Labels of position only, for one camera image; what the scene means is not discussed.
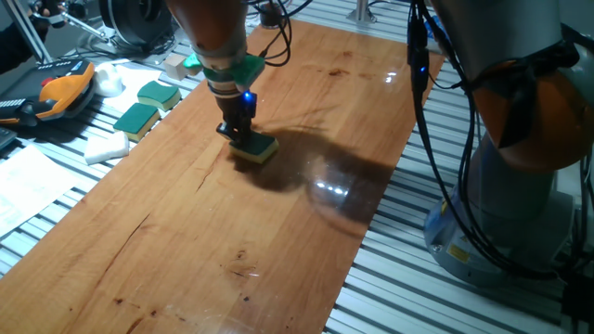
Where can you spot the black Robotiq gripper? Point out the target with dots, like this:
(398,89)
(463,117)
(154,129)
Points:
(239,109)

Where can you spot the thin metal rod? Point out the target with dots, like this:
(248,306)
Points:
(86,26)

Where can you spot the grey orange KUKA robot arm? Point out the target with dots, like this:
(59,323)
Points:
(510,37)

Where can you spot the wavy green yellow sponge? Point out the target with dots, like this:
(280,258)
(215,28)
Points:
(158,93)

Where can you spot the person hand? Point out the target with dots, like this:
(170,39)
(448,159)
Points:
(44,9)

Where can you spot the small wooden cube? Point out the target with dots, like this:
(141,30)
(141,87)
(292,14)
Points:
(174,67)

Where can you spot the glossy wooden board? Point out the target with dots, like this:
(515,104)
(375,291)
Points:
(209,232)

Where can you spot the glass cup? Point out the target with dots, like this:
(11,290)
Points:
(271,18)

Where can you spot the white paper sheet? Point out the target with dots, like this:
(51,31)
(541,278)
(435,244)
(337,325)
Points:
(28,185)
(132,76)

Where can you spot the white foam block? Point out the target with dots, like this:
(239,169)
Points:
(107,148)

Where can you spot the small white cup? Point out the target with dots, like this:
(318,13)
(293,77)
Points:
(109,81)

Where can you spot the black round spool device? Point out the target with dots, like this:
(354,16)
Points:
(134,18)

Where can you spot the orange black teach pendant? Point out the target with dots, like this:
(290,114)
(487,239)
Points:
(60,90)

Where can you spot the blue tissue packet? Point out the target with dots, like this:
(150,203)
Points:
(432,29)

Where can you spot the black computer keyboard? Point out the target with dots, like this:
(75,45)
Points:
(5,138)

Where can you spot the person in dark clothes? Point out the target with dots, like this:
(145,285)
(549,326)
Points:
(11,46)

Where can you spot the aluminium frame bar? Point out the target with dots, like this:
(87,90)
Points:
(363,9)
(29,32)

